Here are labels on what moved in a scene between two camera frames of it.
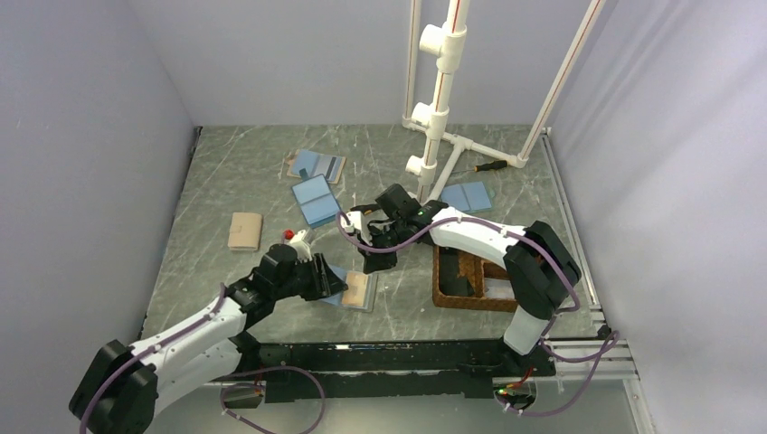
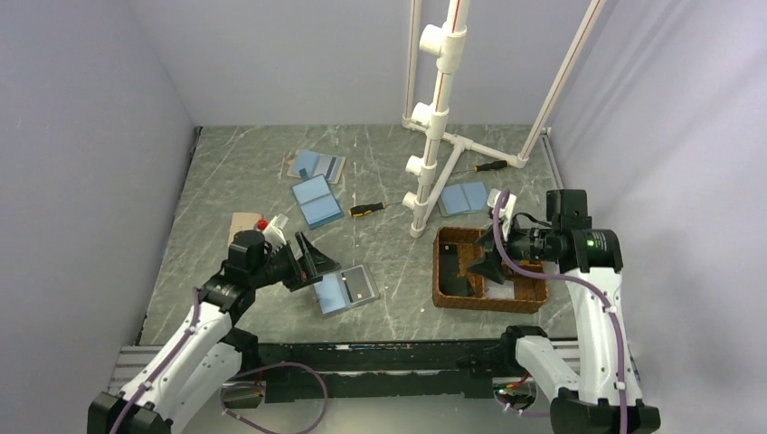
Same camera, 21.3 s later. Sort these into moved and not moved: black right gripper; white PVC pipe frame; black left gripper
Moved: black right gripper; black left gripper
Not moved: white PVC pipe frame
